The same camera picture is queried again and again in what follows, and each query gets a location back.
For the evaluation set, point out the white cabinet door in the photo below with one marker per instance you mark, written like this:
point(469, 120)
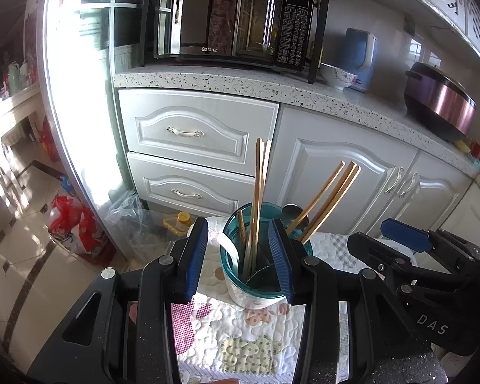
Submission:
point(472, 212)
point(344, 144)
point(440, 180)

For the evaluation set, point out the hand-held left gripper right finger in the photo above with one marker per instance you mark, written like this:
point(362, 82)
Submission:
point(282, 264)

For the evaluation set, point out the white patterned bowl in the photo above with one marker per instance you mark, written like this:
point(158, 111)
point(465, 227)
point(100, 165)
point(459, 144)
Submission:
point(338, 78)

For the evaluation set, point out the black Galanz microwave oven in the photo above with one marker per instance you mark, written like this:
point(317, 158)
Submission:
point(320, 28)

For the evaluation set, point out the yellow capped oil bottle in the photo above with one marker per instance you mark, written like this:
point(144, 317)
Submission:
point(183, 220)

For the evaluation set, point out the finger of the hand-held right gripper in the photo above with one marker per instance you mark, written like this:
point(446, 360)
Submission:
point(384, 256)
point(406, 234)

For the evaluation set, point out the quilted patchwork mat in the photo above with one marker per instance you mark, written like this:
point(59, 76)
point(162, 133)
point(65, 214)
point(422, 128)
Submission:
point(240, 328)

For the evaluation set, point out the clear plastic bag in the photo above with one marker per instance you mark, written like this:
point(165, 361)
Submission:
point(136, 224)

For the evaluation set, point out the white cabinet drawer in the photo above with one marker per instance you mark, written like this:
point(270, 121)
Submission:
point(200, 108)
point(160, 176)

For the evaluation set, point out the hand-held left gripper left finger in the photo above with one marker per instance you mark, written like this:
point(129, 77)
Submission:
point(196, 264)

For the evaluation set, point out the purple rice cooker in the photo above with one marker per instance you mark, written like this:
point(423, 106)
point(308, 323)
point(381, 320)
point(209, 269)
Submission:
point(440, 100)

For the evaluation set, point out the teal utensil holder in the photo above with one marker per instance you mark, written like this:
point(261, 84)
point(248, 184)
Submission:
point(232, 264)

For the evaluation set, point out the metal spoon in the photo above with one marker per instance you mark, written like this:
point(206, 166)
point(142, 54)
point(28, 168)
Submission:
point(292, 212)

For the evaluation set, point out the red plastic bag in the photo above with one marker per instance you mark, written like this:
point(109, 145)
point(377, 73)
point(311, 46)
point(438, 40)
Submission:
point(78, 228)

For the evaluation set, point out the blue electric kettle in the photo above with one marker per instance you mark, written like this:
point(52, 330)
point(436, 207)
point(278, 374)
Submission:
point(358, 56)

